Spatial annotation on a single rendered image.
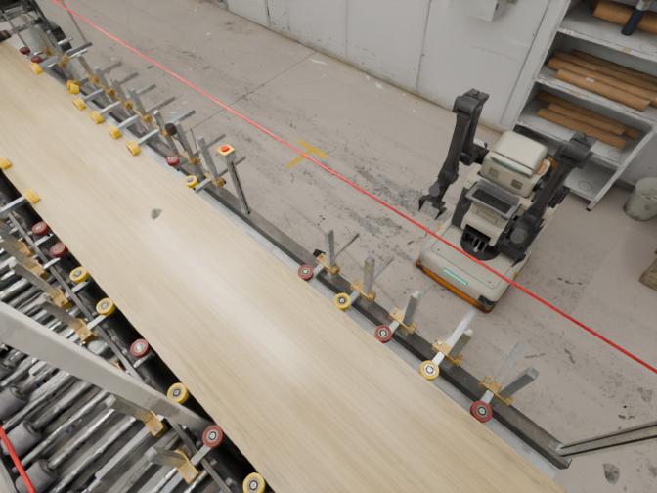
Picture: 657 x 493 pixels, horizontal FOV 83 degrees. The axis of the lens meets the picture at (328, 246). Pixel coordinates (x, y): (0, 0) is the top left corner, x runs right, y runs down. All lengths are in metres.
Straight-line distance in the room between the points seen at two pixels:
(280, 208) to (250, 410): 2.06
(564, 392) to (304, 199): 2.42
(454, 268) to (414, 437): 1.39
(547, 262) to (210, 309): 2.54
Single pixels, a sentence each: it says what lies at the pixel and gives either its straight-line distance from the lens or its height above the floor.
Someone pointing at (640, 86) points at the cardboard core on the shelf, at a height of 0.95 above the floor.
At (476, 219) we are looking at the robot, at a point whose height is 0.80.
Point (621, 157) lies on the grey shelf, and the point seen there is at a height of 0.52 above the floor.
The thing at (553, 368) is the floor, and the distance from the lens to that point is 3.00.
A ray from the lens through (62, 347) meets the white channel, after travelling 1.04.
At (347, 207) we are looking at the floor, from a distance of 3.34.
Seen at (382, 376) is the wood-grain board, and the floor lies 0.90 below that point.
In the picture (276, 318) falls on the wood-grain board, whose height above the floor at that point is 0.90.
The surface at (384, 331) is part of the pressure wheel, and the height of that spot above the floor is 0.90.
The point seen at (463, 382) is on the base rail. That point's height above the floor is 0.70.
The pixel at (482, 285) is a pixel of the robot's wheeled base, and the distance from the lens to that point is 2.74.
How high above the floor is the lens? 2.56
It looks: 56 degrees down
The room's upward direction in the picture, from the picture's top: 4 degrees counter-clockwise
